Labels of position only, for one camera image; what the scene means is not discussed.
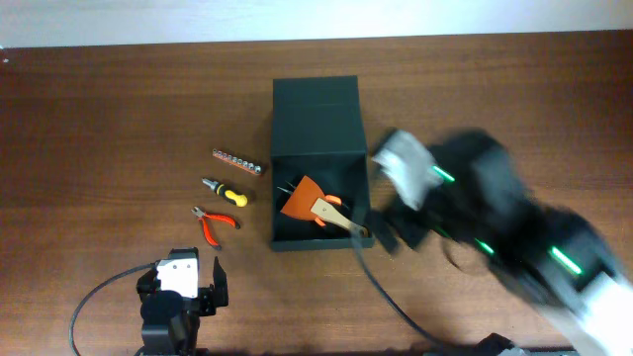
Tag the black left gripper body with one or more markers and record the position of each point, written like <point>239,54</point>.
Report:
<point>205,303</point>

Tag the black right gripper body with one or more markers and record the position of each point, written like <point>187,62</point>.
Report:
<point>412,223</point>

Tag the orange scraper wooden handle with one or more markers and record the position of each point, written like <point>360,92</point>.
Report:
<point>330,214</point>

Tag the orange black needle-nose pliers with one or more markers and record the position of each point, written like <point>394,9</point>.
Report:
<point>303,196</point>

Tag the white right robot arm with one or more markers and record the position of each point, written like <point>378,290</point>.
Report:
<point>465,188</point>

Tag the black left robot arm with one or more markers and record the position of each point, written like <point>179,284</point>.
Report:
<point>173,303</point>

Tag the yellow black stubby screwdriver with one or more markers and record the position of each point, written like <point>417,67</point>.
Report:
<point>225,192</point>

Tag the black open storage box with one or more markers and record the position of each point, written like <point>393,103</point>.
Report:
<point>317,131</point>

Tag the orange socket bit rail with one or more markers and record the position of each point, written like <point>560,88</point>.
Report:
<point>235,161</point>

